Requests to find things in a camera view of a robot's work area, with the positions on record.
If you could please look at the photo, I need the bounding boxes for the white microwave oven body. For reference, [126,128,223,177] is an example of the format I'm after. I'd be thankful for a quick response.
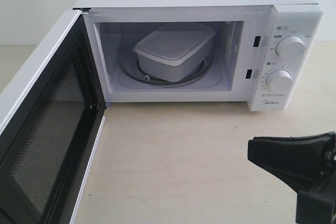
[74,0,324,111]

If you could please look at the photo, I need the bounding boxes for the microwave door black window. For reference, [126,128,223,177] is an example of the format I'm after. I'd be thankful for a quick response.
[1,10,106,223]

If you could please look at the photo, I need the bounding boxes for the lower white control knob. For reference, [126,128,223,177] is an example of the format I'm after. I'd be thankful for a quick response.
[266,70,292,92]

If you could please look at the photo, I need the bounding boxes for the white control knob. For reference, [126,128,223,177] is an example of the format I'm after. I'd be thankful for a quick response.
[276,36,306,61]
[266,70,292,92]

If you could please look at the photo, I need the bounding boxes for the white plastic lidded container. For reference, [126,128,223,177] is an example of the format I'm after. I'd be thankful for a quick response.
[133,23,216,82]

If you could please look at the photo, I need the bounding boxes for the glass turntable plate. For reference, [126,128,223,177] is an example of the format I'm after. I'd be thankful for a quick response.
[119,53,214,88]

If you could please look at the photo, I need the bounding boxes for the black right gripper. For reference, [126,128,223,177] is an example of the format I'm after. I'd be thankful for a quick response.
[247,131,335,223]

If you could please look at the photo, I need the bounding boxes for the upper white control knob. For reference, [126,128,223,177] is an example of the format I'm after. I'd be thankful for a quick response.
[276,36,306,61]

